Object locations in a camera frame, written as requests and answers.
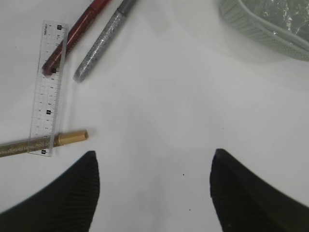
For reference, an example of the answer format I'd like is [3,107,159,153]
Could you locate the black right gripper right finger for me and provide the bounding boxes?
[210,148,309,232]

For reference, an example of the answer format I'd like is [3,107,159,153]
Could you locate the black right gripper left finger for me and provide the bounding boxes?
[0,151,100,232]

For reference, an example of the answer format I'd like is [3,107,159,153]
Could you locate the clear plastic ruler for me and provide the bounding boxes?
[29,20,68,157]

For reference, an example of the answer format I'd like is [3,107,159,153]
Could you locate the grey glitter pen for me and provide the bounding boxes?
[73,0,136,83]

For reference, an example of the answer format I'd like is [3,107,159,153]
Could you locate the clear plastic sheet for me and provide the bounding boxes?
[248,0,309,41]

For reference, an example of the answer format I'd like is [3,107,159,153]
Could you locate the gold marker pen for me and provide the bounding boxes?
[0,130,89,158]

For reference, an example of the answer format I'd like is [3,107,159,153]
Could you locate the green woven plastic basket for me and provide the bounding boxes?
[219,0,309,61]

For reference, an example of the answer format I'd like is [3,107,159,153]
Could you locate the red marker pen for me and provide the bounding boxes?
[42,0,110,76]

